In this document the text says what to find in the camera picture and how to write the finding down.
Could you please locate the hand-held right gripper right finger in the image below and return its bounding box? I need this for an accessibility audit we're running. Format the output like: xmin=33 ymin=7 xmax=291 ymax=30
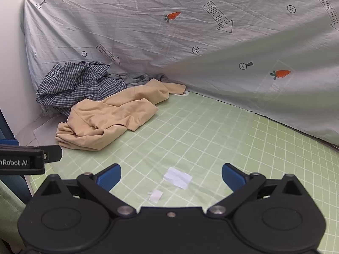
xmin=207 ymin=163 xmax=304 ymax=219

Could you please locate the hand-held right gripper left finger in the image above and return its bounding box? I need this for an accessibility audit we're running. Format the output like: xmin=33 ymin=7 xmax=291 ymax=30
xmin=40 ymin=163 xmax=138 ymax=219

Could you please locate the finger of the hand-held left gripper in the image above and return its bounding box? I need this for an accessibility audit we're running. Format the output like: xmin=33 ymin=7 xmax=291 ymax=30
xmin=42 ymin=145 xmax=63 ymax=163

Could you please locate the beige sweater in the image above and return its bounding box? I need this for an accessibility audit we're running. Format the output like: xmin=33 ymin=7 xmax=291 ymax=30
xmin=55 ymin=79 xmax=186 ymax=152

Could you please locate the dark blue cloth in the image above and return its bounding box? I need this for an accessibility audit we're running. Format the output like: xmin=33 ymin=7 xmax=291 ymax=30
xmin=0 ymin=108 xmax=33 ymax=207

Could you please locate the small white paper piece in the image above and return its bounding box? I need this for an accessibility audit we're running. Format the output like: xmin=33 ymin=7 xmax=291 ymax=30
xmin=148 ymin=190 xmax=164 ymax=203

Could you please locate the green grid mat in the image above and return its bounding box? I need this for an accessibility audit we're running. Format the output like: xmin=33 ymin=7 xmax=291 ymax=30
xmin=0 ymin=91 xmax=339 ymax=254

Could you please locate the large white paper piece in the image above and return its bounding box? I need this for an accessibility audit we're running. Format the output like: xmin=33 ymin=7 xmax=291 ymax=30
xmin=163 ymin=167 xmax=193 ymax=190

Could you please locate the blue plaid shirt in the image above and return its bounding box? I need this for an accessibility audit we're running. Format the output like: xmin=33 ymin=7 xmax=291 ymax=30
xmin=36 ymin=61 xmax=128 ymax=117

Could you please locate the grey garment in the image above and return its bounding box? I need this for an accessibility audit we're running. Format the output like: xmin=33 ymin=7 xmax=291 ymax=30
xmin=107 ymin=73 xmax=170 ymax=88

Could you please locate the grey printed bed sheet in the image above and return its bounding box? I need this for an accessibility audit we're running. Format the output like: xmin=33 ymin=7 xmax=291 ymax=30
xmin=21 ymin=0 xmax=339 ymax=149

